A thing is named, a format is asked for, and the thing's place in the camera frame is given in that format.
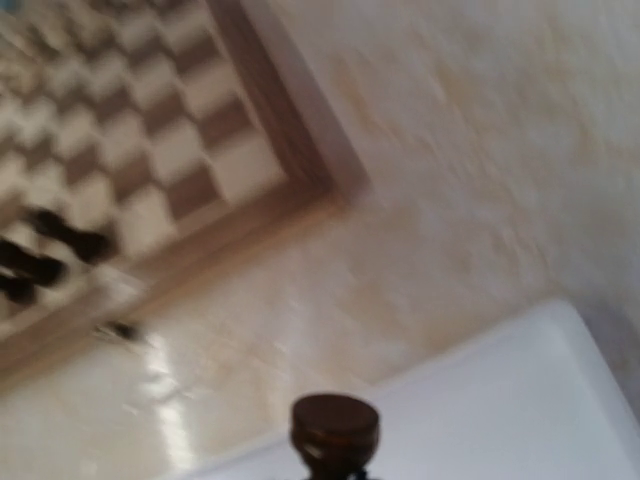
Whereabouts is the white plastic tray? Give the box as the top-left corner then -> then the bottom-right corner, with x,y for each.
193,300 -> 639,479

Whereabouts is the wooden chess board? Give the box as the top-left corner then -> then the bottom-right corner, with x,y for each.
1,1 -> 367,377

